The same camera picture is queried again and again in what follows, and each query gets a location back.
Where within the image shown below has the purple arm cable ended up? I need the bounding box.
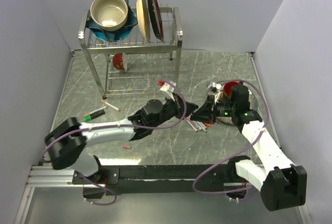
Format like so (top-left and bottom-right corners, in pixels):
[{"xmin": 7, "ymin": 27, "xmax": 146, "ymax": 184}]
[
  {"xmin": 192, "ymin": 79, "xmax": 270, "ymax": 201},
  {"xmin": 41, "ymin": 80, "xmax": 189, "ymax": 206}
]

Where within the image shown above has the beige ceramic bowl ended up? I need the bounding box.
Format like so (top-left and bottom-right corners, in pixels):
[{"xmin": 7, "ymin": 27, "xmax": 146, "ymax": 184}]
[{"xmin": 90, "ymin": 0, "xmax": 129, "ymax": 32}]

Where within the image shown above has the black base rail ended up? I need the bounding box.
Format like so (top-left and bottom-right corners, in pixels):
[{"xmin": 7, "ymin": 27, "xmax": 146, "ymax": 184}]
[{"xmin": 72, "ymin": 164, "xmax": 257, "ymax": 196}]

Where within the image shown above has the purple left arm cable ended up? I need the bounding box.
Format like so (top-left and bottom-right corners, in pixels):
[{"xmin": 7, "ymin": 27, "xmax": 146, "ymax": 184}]
[{"xmin": 41, "ymin": 80, "xmax": 189, "ymax": 206}]

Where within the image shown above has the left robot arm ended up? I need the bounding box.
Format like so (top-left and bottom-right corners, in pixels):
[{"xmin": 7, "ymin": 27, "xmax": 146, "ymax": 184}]
[{"xmin": 45, "ymin": 93, "xmax": 198, "ymax": 184}]

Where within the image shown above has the cream plate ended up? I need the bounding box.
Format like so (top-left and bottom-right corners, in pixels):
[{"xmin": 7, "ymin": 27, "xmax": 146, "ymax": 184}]
[{"xmin": 136, "ymin": 0, "xmax": 150, "ymax": 43}]

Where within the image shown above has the small red patterned bowl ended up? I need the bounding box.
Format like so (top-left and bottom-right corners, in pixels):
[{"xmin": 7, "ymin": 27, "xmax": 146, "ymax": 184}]
[{"xmin": 112, "ymin": 53, "xmax": 128, "ymax": 72}]

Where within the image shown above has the thin pink pen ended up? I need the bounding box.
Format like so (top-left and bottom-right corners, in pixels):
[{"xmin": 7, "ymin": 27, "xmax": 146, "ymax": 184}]
[{"xmin": 84, "ymin": 106, "xmax": 108, "ymax": 116}]

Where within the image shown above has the green black marker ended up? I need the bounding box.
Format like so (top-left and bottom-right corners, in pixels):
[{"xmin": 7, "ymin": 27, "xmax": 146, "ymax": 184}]
[{"xmin": 83, "ymin": 110, "xmax": 105, "ymax": 122}]

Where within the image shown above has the blue wavy bowl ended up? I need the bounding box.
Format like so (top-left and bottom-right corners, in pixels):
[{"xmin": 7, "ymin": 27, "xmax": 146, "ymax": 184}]
[{"xmin": 86, "ymin": 0, "xmax": 138, "ymax": 42}]

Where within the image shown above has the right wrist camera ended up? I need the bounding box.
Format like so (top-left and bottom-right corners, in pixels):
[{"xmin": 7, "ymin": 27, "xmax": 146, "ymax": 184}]
[{"xmin": 207, "ymin": 82, "xmax": 223, "ymax": 103}]

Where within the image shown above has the steel dish rack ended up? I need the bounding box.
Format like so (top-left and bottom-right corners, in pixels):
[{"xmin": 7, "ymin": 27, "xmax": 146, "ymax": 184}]
[{"xmin": 78, "ymin": 7, "xmax": 183, "ymax": 99}]

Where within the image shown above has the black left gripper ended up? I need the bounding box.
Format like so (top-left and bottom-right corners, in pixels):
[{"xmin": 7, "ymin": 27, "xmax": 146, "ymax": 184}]
[{"xmin": 149, "ymin": 91, "xmax": 197, "ymax": 128}]

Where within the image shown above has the aluminium frame rail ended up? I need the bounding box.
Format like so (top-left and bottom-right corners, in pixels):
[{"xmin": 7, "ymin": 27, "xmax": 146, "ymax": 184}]
[{"xmin": 25, "ymin": 163, "xmax": 301, "ymax": 187}]

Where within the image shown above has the pink capped white marker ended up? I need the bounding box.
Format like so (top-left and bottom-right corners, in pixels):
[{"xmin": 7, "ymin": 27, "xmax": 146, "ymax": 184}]
[{"xmin": 101, "ymin": 100, "xmax": 121, "ymax": 111}]

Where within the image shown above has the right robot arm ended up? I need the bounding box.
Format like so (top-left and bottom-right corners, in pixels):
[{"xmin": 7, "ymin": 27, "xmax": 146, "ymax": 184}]
[{"xmin": 190, "ymin": 83, "xmax": 307, "ymax": 211}]

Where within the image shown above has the red cup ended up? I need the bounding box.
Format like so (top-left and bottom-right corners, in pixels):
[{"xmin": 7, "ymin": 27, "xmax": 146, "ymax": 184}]
[{"xmin": 223, "ymin": 81, "xmax": 243, "ymax": 98}]

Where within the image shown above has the dark red plate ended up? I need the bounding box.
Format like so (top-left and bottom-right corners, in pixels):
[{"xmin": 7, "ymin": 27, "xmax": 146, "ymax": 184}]
[{"xmin": 147, "ymin": 0, "xmax": 164, "ymax": 42}]

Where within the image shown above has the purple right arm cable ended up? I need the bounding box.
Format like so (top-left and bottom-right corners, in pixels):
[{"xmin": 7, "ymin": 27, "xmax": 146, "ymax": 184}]
[{"xmin": 192, "ymin": 79, "xmax": 270, "ymax": 201}]

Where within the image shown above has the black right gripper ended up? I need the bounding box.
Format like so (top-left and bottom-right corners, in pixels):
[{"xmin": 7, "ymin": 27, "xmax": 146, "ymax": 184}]
[{"xmin": 191, "ymin": 94, "xmax": 237, "ymax": 124}]

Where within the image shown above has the speckled grey plate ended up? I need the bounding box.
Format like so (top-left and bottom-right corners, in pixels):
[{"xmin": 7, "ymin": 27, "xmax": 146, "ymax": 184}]
[{"xmin": 216, "ymin": 80, "xmax": 258, "ymax": 125}]

